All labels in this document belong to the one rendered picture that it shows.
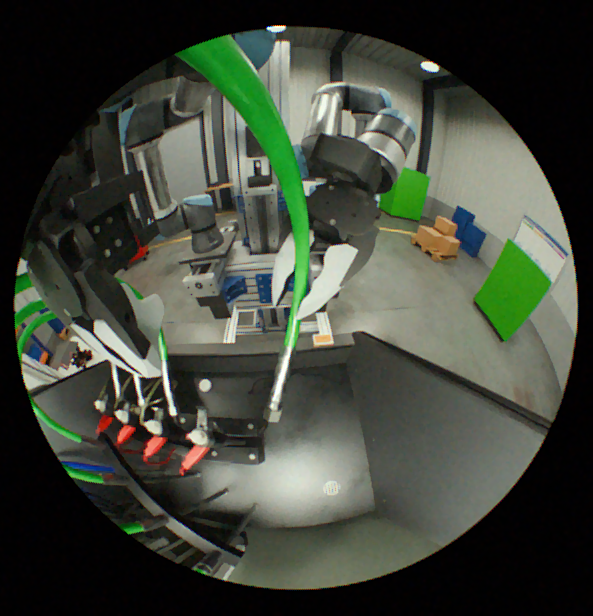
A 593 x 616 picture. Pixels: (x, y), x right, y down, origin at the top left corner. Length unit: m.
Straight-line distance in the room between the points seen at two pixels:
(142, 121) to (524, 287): 3.54
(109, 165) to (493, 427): 0.37
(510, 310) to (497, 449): 3.11
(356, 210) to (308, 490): 0.57
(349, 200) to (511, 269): 3.13
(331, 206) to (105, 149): 0.20
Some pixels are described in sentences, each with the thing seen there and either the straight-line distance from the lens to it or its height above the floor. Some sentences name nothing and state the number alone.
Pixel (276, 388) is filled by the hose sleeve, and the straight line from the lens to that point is 0.20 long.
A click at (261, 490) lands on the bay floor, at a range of 0.55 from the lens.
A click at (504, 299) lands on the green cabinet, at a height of 0.52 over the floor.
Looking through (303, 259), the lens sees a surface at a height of 1.26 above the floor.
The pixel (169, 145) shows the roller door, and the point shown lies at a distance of 7.26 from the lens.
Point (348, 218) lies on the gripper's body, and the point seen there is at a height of 1.30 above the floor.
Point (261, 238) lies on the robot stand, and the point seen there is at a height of 1.00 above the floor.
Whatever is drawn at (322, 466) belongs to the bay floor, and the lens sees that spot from 0.53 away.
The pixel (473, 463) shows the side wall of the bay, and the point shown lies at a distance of 0.27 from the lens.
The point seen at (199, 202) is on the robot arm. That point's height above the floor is 1.24.
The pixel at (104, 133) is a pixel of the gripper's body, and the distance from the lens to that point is 0.16.
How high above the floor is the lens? 1.35
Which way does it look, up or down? 47 degrees down
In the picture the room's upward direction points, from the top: straight up
